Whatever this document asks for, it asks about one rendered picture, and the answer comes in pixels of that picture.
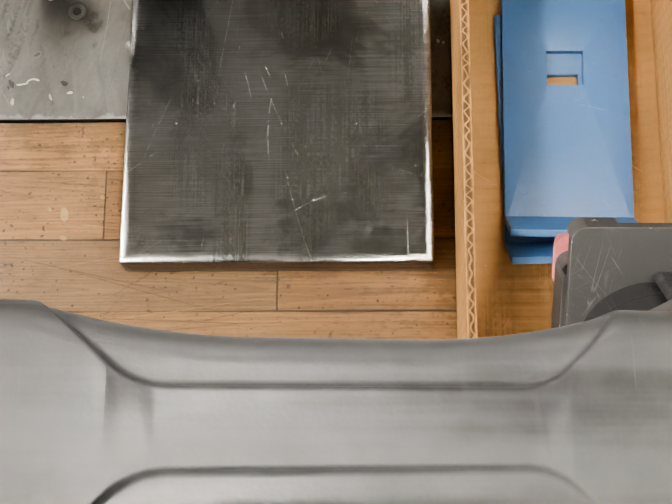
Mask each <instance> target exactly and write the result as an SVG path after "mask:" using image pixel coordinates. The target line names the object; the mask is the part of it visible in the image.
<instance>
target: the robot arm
mask: <svg viewBox="0 0 672 504"><path fill-rule="evenodd" d="M567 232H568V233H558V234H557V235H556V237H555V240H554V247H553V264H552V279H553V281H554V291H553V308H552V324H551V329H546V330H540V331H534V332H527V333H519V334H512V335H504V336H493V337H481V338H466V339H344V338H266V337H231V336H215V335H200V334H191V333H181V332H172V331H164V330H157V329H150V328H144V327H137V326H131V325H126V324H121V323H116V322H110V321H105V320H100V319H96V318H92V317H87V316H83V315H79V314H75V313H70V312H66V311H63V310H59V309H55V308H52V307H48V306H46V305H45V304H43V303H42V302H41V301H39V300H28V299H0V504H672V223H618V221H617V220H616V218H614V217H579V218H576V219H574V220H572V221H571V222H570V223H569V224H568V226H567Z"/></svg>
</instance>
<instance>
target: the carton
mask: <svg viewBox="0 0 672 504"><path fill-rule="evenodd" d="M495 15H501V0H450V34H451V79H452V125H453V170H454V216H455V261H456V307H457V339H466V338H481V337H493V336H504V335H512V334H519V333H527V332H534V331H540V330H546V329H551V324H552V308H553V291H554V281H553V279H552V264H553V263H542V264H512V263H511V260H510V258H509V256H508V254H507V253H506V252H505V243H504V222H503V202H502V182H501V161H500V141H499V121H498V100H497V80H496V60H495V39H494V16H495ZM625 17H626V40H627V63H628V86H629V109H630V132H631V155H632V178H633V201H634V218H635V219H636V221H637V222H638V223H672V0H625Z"/></svg>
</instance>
